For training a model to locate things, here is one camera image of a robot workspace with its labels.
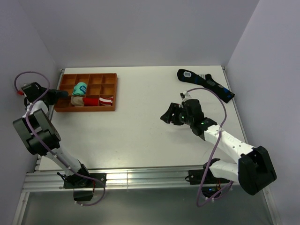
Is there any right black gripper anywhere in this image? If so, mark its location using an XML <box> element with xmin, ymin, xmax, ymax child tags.
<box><xmin>160</xmin><ymin>102</ymin><xmax>194</xmax><ymax>126</ymax></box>

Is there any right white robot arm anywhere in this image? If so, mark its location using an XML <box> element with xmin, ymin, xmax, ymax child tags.
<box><xmin>160</xmin><ymin>99</ymin><xmax>277</xmax><ymax>195</ymax></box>

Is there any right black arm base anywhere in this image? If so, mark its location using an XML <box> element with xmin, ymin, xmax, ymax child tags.
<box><xmin>185</xmin><ymin>158</ymin><xmax>238</xmax><ymax>199</ymax></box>

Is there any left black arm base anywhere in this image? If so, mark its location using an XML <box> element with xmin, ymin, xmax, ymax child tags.
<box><xmin>63</xmin><ymin>173</ymin><xmax>106</xmax><ymax>203</ymax></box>

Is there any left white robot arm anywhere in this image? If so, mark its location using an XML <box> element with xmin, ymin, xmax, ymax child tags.
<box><xmin>13</xmin><ymin>82</ymin><xmax>91</xmax><ymax>187</ymax></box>

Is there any beige rolled sock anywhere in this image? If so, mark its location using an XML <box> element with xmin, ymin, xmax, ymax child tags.
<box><xmin>71</xmin><ymin>96</ymin><xmax>84</xmax><ymax>107</ymax></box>

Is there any teal rolled sock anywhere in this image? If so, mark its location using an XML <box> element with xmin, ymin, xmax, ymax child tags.
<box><xmin>72</xmin><ymin>82</ymin><xmax>87</xmax><ymax>96</ymax></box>

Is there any orange compartment tray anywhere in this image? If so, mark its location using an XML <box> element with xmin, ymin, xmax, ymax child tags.
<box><xmin>54</xmin><ymin>73</ymin><xmax>118</xmax><ymax>113</ymax></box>

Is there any red white striped sock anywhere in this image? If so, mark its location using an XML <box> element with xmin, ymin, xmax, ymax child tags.
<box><xmin>83</xmin><ymin>96</ymin><xmax>114</xmax><ymax>107</ymax></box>

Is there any black blue sports sock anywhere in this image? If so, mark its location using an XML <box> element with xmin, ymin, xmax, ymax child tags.
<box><xmin>177</xmin><ymin>69</ymin><xmax>235</xmax><ymax>103</ymax></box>

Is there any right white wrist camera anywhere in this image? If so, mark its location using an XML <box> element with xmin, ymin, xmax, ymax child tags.
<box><xmin>180</xmin><ymin>91</ymin><xmax>192</xmax><ymax>102</ymax></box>

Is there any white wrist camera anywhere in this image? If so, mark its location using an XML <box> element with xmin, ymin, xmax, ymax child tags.
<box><xmin>17</xmin><ymin>89</ymin><xmax>26</xmax><ymax>96</ymax></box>
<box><xmin>180</xmin><ymin>91</ymin><xmax>192</xmax><ymax>102</ymax></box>

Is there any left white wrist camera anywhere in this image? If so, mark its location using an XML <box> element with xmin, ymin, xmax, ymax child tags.
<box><xmin>17</xmin><ymin>89</ymin><xmax>26</xmax><ymax>96</ymax></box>

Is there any aluminium front rail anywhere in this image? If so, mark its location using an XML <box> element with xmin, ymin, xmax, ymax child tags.
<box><xmin>22</xmin><ymin>164</ymin><xmax>269</xmax><ymax>192</ymax></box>

